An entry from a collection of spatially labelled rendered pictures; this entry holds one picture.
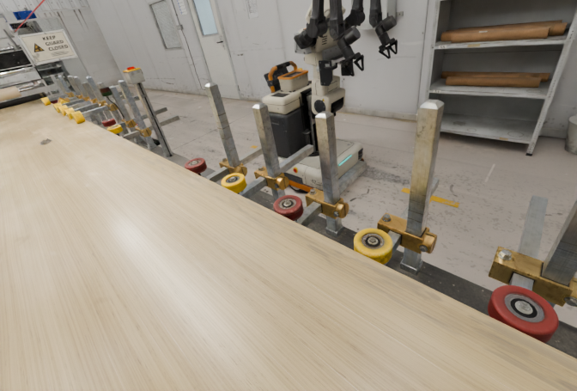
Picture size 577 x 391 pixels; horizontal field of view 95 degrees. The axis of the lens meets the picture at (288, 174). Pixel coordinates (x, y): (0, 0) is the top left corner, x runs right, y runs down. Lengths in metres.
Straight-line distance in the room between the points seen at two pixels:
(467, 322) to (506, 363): 0.06
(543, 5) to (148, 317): 3.18
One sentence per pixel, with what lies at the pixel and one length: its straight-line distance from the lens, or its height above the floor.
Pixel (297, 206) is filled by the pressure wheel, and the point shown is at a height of 0.91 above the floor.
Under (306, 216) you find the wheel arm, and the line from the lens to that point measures 0.80.
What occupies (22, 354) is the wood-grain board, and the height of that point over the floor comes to 0.90.
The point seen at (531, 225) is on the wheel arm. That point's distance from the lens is 0.83.
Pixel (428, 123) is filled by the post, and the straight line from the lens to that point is 0.57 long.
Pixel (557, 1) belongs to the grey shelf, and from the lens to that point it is 3.16.
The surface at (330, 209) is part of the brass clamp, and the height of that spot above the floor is 0.82.
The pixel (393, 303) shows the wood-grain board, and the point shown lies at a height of 0.90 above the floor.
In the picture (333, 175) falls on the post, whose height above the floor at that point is 0.93.
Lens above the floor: 1.35
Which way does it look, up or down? 31 degrees down
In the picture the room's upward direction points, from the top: 11 degrees counter-clockwise
